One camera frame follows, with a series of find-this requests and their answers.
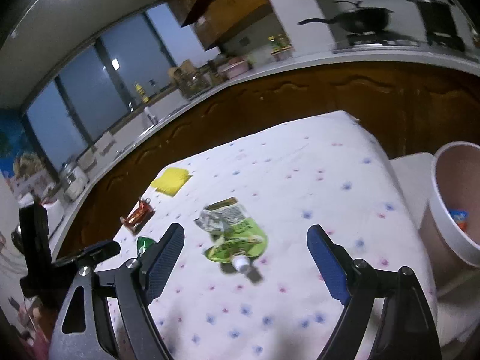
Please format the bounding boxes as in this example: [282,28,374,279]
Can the dark green snack bag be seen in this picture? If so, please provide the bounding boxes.
[136,236,156,258]

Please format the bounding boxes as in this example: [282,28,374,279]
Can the orange blue snack wrapper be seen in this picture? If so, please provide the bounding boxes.
[449,210,469,233]

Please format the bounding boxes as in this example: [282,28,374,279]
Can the light green drink pouch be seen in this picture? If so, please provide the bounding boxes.
[194,197,268,275]

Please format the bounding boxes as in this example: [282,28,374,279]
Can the white kitchen countertop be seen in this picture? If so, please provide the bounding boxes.
[45,46,480,255]

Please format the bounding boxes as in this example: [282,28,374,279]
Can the pink white trash bucket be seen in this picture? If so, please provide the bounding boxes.
[419,141,479,291]

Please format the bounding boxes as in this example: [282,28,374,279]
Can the kitchen window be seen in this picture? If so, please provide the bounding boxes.
[26,4,220,172]

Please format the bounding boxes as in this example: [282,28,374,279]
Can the brown kitchen cabinets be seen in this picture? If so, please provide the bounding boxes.
[55,61,480,260]

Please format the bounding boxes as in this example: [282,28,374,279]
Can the person's left hand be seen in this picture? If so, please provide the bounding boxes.
[8,297,54,359]

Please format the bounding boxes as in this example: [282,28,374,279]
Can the crushed red can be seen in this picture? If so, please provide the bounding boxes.
[120,198,155,235]

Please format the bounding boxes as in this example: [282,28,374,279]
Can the white rice cooker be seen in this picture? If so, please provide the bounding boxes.
[41,198,65,239]

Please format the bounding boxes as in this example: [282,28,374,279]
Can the glass jar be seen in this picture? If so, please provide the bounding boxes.
[59,161,89,202]

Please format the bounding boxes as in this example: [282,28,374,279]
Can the yellow cloth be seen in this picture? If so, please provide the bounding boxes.
[151,167,191,197]

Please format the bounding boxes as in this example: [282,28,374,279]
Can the yellow detergent bottle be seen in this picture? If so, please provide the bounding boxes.
[135,83,150,103]

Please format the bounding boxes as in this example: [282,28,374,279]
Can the white floral tablecloth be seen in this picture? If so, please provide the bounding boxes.
[93,109,440,360]

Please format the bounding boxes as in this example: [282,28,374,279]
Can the wooden utensil rack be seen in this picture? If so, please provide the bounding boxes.
[168,59,211,99]

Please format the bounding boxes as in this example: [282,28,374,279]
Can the pink basin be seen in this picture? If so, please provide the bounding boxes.
[220,58,250,80]

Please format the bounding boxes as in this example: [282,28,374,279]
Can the condiment bottles rack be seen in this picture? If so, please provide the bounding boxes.
[268,33,293,62]

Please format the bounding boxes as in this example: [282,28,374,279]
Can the brown upper cabinets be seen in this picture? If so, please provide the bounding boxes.
[163,0,273,50]

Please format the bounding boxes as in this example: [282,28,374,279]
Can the gas stove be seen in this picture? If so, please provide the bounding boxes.
[334,31,466,53]

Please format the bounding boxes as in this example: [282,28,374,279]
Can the black stock pot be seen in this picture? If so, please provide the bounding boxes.
[406,0,465,53]

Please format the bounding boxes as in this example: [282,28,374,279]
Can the black wok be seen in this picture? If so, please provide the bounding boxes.
[298,0,393,34]

